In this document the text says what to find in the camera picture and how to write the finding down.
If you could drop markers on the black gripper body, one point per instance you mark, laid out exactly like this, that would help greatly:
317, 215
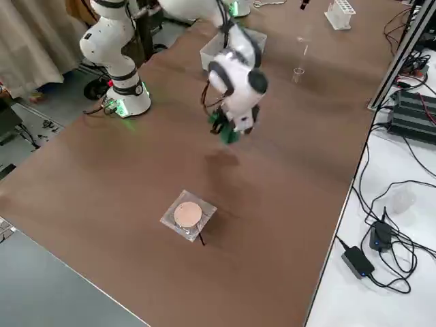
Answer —
225, 118

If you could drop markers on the small clear glass beaker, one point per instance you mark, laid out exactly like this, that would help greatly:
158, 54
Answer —
298, 78

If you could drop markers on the clear glass test tube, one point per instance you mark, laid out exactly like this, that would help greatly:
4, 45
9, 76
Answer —
305, 50

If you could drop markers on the translucent white plastic box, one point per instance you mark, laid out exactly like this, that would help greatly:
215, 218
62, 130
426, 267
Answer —
206, 58

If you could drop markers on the white test tube rack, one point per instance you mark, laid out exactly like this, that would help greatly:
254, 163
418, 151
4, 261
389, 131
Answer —
344, 18

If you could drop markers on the black caster wheel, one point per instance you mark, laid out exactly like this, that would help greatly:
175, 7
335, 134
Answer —
91, 90

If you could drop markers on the black power supply unit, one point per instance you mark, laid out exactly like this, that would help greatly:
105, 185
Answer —
412, 127
415, 102

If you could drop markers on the black power adapter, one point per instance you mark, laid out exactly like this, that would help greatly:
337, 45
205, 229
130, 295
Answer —
382, 235
357, 262

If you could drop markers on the beige curtain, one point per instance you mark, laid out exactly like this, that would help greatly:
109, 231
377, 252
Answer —
34, 41

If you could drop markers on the grey side table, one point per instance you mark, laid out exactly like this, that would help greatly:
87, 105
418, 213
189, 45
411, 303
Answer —
41, 289

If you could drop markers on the aluminium frame post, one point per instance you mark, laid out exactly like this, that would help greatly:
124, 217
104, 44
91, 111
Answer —
398, 58

